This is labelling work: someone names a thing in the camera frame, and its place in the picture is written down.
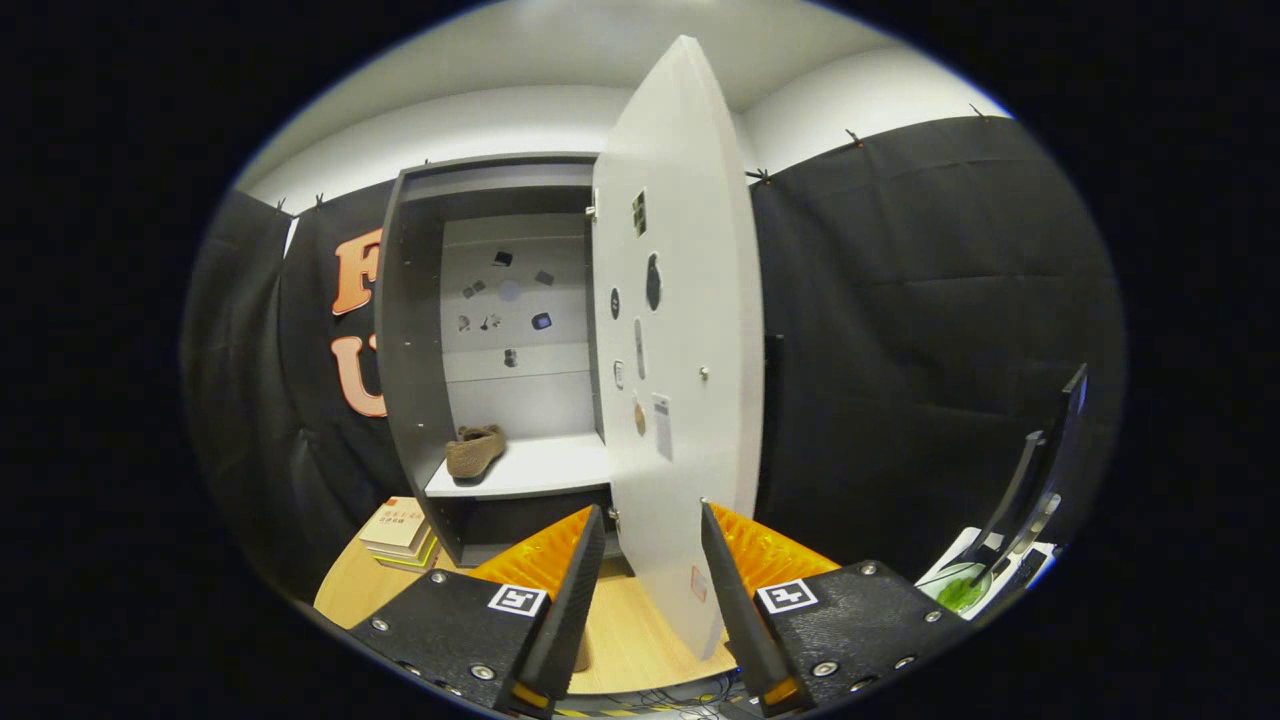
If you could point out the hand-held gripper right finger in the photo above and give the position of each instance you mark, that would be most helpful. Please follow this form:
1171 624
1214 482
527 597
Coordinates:
740 620

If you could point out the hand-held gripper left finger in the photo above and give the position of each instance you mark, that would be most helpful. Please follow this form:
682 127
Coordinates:
570 620

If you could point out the dark grey shoe cabinet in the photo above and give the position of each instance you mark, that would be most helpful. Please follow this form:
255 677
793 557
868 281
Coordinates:
410 380

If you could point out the yellow-edged book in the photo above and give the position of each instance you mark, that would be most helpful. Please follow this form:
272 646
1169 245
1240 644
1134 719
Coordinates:
415 560

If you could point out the beige book with orange print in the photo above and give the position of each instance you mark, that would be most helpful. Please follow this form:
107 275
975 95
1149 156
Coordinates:
395 520

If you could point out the green round object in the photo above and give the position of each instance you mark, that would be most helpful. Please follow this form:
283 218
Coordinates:
962 592

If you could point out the black backdrop cloth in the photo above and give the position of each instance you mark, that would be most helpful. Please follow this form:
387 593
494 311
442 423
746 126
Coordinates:
900 350

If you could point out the black computer monitor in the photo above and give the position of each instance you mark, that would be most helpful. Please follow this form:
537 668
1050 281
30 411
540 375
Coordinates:
1070 430

